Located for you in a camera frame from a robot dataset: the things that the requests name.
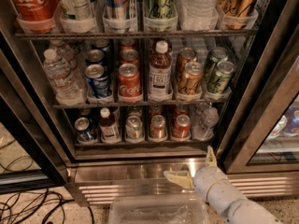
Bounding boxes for brown can middle front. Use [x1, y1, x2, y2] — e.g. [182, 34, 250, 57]
[178, 62, 204, 95]

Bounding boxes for clear plastic bin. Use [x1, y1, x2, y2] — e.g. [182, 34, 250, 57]
[108, 193, 210, 224]

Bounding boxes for brown cans top shelf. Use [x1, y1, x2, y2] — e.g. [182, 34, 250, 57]
[216, 0, 258, 30]

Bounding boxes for red coke can bottom shelf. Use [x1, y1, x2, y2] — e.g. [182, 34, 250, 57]
[172, 114, 191, 139]

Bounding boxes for fridge glass door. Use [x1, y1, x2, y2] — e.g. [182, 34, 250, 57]
[223, 27, 299, 175]
[0, 50, 67, 194]

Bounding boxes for blue pepsi can middle behind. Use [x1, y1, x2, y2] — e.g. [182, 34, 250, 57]
[86, 49, 106, 66]

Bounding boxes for green can middle front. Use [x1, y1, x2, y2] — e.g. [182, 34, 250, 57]
[207, 61, 235, 93]

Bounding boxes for green can middle behind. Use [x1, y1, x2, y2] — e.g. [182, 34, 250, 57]
[204, 47, 228, 83]

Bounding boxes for clear water bottle bottom shelf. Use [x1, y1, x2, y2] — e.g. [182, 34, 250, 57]
[193, 107, 219, 141]

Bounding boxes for brown tea bottle shelf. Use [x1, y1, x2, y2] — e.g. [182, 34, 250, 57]
[99, 107, 121, 142]
[149, 40, 172, 101]

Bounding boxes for clear water bottle shelf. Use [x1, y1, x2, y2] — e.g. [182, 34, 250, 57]
[193, 107, 219, 141]
[43, 49, 85, 105]

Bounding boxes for red coke can middle front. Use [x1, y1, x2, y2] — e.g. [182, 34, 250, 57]
[118, 63, 141, 97]

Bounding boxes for left fridge glass door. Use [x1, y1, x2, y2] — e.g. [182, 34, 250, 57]
[0, 50, 67, 194]

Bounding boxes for large coca-cola bottle top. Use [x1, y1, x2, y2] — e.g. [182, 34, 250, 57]
[12, 0, 58, 34]

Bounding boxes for right fridge glass door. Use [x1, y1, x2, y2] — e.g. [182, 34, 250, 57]
[223, 27, 299, 175]

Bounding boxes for clear water bottle middle shelf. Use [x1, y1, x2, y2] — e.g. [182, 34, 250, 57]
[43, 49, 85, 105]

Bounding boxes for red coke can middle behind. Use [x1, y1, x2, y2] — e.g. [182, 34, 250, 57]
[120, 49, 140, 67]

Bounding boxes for brown tea bottle middle shelf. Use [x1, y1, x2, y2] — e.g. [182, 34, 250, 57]
[149, 40, 172, 101]

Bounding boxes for black floor cables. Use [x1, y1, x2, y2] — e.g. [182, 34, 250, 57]
[0, 138, 95, 224]

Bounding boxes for blue red bull can top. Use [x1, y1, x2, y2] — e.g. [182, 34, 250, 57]
[106, 0, 130, 20]

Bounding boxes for orange soda can bottom shelf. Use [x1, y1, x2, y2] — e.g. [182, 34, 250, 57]
[149, 115, 166, 139]

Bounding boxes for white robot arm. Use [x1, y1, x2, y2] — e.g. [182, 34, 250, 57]
[164, 146, 283, 224]

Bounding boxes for brown can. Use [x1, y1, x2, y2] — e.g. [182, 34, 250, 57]
[175, 48, 197, 80]
[178, 62, 204, 95]

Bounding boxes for blue pepsi can bottom shelf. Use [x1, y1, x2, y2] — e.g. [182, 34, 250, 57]
[75, 118, 96, 142]

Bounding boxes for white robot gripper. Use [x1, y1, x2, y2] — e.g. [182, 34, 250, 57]
[164, 146, 246, 217]

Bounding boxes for white green bottle top shelf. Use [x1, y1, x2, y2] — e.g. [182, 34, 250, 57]
[59, 0, 97, 21]

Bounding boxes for white green can bottom shelf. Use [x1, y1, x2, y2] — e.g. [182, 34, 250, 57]
[125, 116, 143, 140]

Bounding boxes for blue pepsi can middle front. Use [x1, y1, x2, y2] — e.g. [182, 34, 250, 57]
[85, 64, 110, 98]

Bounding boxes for brown tea bottle bottom shelf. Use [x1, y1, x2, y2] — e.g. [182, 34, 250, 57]
[99, 107, 121, 142]

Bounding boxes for brown can middle behind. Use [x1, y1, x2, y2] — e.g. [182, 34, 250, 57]
[175, 48, 197, 80]

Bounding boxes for green can top shelf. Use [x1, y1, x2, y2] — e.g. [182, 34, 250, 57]
[144, 0, 175, 20]

